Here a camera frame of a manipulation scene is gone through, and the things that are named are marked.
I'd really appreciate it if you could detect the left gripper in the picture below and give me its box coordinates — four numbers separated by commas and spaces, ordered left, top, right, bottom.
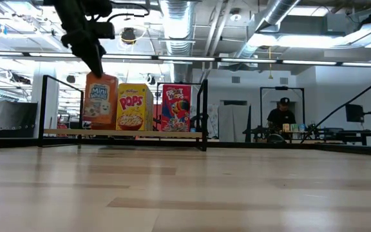
61, 15, 106, 79

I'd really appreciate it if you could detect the distant black work table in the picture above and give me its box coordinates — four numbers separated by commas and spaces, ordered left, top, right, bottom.
243, 124, 371, 146

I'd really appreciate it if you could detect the silver spiral ceiling duct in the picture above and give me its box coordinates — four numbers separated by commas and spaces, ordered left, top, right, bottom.
159, 0, 196, 83
233, 0, 302, 61

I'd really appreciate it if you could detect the long ceiling light strip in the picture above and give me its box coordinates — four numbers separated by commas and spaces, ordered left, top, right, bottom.
0, 50, 371, 68

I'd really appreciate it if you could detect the orange Mini Wheats cereal box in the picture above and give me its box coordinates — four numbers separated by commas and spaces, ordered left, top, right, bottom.
82, 72, 119, 130

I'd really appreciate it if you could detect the white covered cabinet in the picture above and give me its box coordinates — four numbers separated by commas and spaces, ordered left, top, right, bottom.
217, 103, 252, 142

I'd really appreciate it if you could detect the yellow Corn Pops cereal box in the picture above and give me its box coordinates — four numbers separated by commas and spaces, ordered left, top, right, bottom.
116, 82, 155, 131

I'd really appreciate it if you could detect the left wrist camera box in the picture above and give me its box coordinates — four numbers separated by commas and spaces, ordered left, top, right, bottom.
90, 21, 116, 40

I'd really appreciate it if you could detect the distant black rack frame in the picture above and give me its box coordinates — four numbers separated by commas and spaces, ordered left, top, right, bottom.
259, 86, 305, 142

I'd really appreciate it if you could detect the black monitor on stand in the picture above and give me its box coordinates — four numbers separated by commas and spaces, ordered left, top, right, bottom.
345, 103, 371, 146

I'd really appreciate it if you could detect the person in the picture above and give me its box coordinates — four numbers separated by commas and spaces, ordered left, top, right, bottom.
266, 97, 298, 142

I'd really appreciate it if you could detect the black wire rack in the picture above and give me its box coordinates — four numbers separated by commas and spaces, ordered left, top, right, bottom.
37, 74, 209, 152

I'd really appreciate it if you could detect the black diagonal frame strut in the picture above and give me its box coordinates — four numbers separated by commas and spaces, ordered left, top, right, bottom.
300, 71, 371, 143

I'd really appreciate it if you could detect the red Froot Loops cereal box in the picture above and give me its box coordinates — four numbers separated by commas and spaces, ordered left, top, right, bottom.
161, 83, 193, 133

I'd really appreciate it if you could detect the grey covered table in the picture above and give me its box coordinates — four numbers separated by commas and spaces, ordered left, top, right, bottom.
0, 100, 38, 139

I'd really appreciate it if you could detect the black ceiling dome camera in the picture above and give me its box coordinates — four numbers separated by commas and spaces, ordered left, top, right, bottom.
120, 27, 137, 44

